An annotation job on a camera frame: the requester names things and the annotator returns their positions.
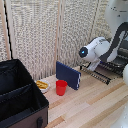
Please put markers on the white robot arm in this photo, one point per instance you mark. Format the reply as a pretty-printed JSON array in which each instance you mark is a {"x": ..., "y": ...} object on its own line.
[{"x": 98, "y": 46}]

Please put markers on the black fabric storage case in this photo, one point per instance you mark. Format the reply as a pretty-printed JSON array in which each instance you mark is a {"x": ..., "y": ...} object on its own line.
[{"x": 20, "y": 100}]

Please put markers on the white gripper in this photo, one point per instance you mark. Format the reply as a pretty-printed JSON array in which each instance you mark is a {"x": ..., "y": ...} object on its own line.
[{"x": 94, "y": 65}]

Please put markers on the red plastic cup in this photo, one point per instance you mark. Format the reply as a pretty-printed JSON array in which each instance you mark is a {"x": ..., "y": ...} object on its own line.
[{"x": 61, "y": 88}]

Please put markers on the beige woven folding screen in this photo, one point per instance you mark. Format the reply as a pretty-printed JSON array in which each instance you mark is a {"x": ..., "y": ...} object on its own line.
[{"x": 40, "y": 33}]

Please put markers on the black dish rack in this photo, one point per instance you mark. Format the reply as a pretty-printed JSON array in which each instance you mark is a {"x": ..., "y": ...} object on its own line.
[{"x": 116, "y": 65}]

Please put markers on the white bowl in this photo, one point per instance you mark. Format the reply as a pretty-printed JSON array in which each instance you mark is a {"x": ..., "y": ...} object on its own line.
[{"x": 43, "y": 88}]

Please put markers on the dark blue box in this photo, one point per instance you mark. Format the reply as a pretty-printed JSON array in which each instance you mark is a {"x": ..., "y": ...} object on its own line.
[{"x": 67, "y": 75}]

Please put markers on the yellow food pieces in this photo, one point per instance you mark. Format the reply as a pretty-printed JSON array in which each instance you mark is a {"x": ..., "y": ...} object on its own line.
[{"x": 42, "y": 84}]

